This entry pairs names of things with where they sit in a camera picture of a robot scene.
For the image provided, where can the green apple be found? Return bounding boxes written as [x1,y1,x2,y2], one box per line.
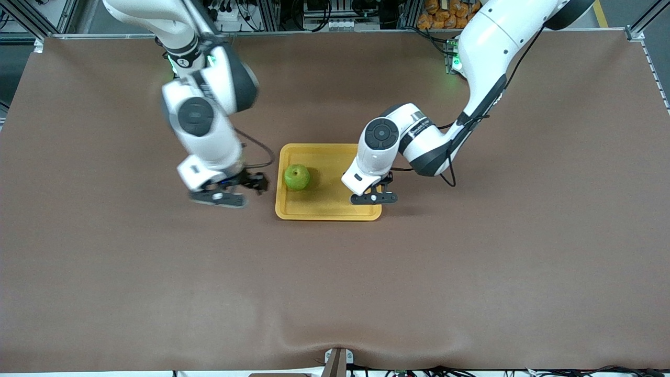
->
[284,164,311,191]

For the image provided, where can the yellow plastic tray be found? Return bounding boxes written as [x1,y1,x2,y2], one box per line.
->
[275,143,383,221]

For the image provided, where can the brown table cover cloth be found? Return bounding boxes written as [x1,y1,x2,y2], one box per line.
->
[0,30,670,373]

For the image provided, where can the black grey electronics box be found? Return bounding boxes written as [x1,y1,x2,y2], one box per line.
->
[303,0,389,32]

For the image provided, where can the white power strip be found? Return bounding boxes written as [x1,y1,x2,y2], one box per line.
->
[205,0,242,23]

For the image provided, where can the orange snack packets heap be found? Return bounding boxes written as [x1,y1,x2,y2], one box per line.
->
[417,0,483,30]

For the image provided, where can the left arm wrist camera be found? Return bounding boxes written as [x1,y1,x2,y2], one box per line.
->
[349,191,399,205]

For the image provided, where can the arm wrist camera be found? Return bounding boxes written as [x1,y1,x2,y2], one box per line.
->
[349,191,399,205]
[188,189,248,209]

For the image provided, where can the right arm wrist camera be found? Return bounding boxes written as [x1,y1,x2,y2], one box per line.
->
[188,189,248,209]

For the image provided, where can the aluminium frame post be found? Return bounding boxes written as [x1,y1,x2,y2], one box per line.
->
[258,0,282,32]
[397,0,420,30]

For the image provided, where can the grey metal camera bracket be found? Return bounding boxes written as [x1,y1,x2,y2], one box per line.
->
[323,347,354,377]

